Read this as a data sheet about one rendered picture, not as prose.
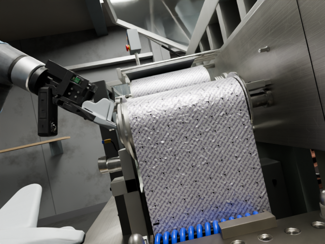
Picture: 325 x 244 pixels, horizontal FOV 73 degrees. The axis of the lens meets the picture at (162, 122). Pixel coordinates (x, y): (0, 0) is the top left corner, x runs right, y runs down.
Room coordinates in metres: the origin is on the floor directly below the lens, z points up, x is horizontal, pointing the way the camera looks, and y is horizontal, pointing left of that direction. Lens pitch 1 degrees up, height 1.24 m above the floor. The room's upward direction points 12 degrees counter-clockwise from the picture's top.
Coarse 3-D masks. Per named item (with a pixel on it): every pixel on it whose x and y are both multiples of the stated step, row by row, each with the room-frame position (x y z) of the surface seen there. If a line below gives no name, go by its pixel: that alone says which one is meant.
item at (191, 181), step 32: (160, 160) 0.44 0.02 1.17; (192, 160) 0.44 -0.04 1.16; (224, 160) 0.44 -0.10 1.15; (256, 160) 0.44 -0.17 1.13; (160, 192) 0.44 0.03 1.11; (192, 192) 0.44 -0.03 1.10; (224, 192) 0.44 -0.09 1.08; (256, 192) 0.44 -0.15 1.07; (160, 224) 0.44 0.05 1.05; (192, 224) 0.44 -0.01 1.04
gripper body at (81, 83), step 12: (48, 60) 0.50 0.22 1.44; (36, 72) 0.48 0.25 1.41; (48, 72) 0.50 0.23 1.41; (60, 72) 0.50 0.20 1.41; (72, 72) 0.48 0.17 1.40; (36, 84) 0.48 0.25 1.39; (48, 84) 0.50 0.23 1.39; (60, 84) 0.48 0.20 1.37; (72, 84) 0.49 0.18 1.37; (84, 84) 0.48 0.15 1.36; (60, 96) 0.48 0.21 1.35; (72, 96) 0.49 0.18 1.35; (84, 96) 0.49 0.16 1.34
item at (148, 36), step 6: (108, 0) 1.15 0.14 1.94; (108, 6) 1.19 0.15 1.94; (108, 12) 1.26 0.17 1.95; (114, 18) 1.32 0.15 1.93; (120, 24) 1.37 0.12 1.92; (138, 30) 1.37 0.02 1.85; (150, 36) 1.37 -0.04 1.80; (156, 42) 1.41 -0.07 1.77; (162, 42) 1.38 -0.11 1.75; (168, 42) 1.37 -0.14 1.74; (168, 48) 1.41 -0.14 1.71; (180, 48) 1.37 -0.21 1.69
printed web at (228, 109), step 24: (192, 72) 0.69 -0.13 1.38; (144, 96) 0.48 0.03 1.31; (168, 96) 0.46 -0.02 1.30; (192, 96) 0.45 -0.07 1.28; (216, 96) 0.44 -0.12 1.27; (240, 96) 0.44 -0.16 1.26; (144, 120) 0.44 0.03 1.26; (168, 120) 0.44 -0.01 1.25; (192, 120) 0.44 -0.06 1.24; (216, 120) 0.44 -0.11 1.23; (240, 120) 0.44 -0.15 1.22; (144, 144) 0.44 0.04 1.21
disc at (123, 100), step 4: (120, 100) 0.45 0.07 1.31; (124, 100) 0.49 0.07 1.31; (120, 104) 0.44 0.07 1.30; (120, 108) 0.44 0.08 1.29; (124, 112) 0.45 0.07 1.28; (124, 116) 0.44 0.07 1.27; (124, 120) 0.43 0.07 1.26; (124, 124) 0.42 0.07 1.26; (124, 128) 0.42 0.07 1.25; (124, 132) 0.43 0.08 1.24; (128, 136) 0.43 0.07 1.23; (128, 140) 0.43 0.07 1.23; (128, 144) 0.43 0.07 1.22; (132, 148) 0.45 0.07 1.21; (132, 152) 0.44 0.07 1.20; (132, 156) 0.46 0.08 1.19; (136, 156) 0.49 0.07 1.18; (136, 160) 0.49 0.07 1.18
